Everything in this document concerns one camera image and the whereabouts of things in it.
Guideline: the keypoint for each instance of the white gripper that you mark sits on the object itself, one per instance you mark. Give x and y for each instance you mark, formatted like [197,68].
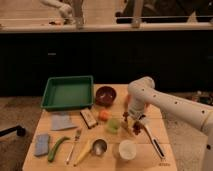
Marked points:
[136,114]

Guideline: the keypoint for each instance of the dark red grape bunch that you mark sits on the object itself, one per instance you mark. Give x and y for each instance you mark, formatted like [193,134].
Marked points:
[131,124]

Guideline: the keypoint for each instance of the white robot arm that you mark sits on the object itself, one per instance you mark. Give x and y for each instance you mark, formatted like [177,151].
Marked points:
[200,116]

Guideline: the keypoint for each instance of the green plastic tray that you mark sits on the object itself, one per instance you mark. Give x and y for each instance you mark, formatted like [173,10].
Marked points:
[68,93]

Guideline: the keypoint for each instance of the orange bowl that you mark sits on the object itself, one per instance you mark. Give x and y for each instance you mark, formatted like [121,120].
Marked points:
[127,100]

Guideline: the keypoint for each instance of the green apple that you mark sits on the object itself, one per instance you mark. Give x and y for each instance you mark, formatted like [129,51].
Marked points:
[113,125]

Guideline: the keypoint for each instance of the small orange fruit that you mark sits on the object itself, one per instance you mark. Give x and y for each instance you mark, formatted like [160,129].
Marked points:
[104,115]

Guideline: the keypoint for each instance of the white paper cup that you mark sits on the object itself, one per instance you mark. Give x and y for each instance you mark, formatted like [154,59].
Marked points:
[125,150]

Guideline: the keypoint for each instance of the dark red bowl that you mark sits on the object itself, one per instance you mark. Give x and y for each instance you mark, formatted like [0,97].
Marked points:
[105,96]

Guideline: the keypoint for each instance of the dark chocolate bar box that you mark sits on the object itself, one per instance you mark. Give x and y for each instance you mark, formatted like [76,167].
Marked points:
[88,118]

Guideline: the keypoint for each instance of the small metal cup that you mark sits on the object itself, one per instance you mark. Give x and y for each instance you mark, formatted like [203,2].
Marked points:
[99,147]

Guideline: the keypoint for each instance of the yellow banana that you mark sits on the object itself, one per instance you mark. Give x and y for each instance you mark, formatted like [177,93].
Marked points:
[84,151]

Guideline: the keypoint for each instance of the grey folded cloth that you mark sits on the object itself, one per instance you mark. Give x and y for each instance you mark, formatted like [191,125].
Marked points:
[61,122]

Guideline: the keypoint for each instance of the green cucumber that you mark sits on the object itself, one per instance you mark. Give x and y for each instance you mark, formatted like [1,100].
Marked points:
[52,152]

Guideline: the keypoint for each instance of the blue sponge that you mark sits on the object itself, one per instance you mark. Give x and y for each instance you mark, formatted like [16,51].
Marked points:
[41,145]

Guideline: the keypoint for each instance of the black object at left edge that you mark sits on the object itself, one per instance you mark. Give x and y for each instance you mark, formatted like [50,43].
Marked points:
[19,130]

